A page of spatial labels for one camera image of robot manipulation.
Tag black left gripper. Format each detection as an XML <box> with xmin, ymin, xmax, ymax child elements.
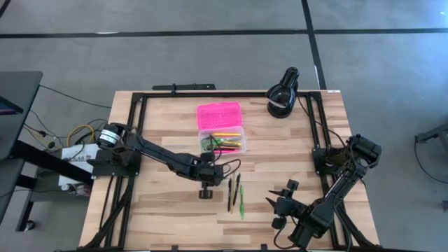
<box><xmin>198</xmin><ymin>162</ymin><xmax>225</xmax><ymax>200</ymax></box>

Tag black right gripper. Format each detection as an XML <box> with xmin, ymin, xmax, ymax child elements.
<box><xmin>265</xmin><ymin>189</ymin><xmax>301</xmax><ymax>218</ymax></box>

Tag green handled scissors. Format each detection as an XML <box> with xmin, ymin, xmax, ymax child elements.
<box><xmin>200</xmin><ymin>135</ymin><xmax>228</xmax><ymax>151</ymax></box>

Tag clear supply box pink lid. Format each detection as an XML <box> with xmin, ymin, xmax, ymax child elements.
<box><xmin>196</xmin><ymin>101</ymin><xmax>248</xmax><ymax>155</ymax></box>

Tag white paper sheet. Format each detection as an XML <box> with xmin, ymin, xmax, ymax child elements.
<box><xmin>58</xmin><ymin>143</ymin><xmax>101</xmax><ymax>186</ymax></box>

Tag grey stand leg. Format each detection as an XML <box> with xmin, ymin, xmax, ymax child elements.
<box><xmin>415</xmin><ymin>122</ymin><xmax>448</xmax><ymax>144</ymax></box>

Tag dark grey desk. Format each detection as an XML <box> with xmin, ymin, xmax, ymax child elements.
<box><xmin>0</xmin><ymin>71</ymin><xmax>44</xmax><ymax>162</ymax></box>

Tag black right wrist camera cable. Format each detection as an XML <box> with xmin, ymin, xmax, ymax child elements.
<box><xmin>272</xmin><ymin>216</ymin><xmax>298</xmax><ymax>250</ymax></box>

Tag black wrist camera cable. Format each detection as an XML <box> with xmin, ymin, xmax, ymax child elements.
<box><xmin>219</xmin><ymin>158</ymin><xmax>242</xmax><ymax>180</ymax></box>
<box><xmin>272</xmin><ymin>216</ymin><xmax>298</xmax><ymax>250</ymax></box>

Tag black left wrist camera cable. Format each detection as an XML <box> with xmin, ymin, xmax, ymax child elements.
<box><xmin>219</xmin><ymin>158</ymin><xmax>242</xmax><ymax>180</ymax></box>

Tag black lamp power cable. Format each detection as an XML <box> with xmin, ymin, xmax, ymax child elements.
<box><xmin>297</xmin><ymin>97</ymin><xmax>349</xmax><ymax>146</ymax></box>

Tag black metal table frame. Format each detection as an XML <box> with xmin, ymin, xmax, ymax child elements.
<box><xmin>82</xmin><ymin>91</ymin><xmax>381</xmax><ymax>252</ymax></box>

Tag black bracket bar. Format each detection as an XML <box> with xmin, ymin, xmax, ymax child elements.
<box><xmin>152</xmin><ymin>83</ymin><xmax>217</xmax><ymax>92</ymax></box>

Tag yellow cable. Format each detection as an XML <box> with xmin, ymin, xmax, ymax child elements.
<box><xmin>66</xmin><ymin>124</ymin><xmax>96</xmax><ymax>148</ymax></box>

